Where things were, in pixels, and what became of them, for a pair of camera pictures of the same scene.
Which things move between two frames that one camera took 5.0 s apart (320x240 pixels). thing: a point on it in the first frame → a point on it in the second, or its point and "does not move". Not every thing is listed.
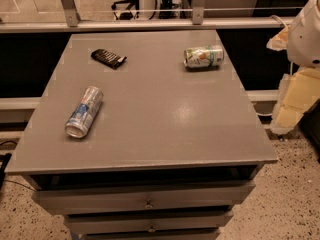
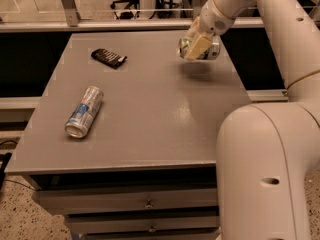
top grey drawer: x=143 y=199 does not move
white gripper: x=305 y=37 → x=212 y=23
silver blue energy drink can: x=79 y=120 does not move
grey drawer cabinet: x=172 y=153 does not move
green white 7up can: x=203 y=57 → x=185 y=43
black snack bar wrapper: x=108 y=58 does not move
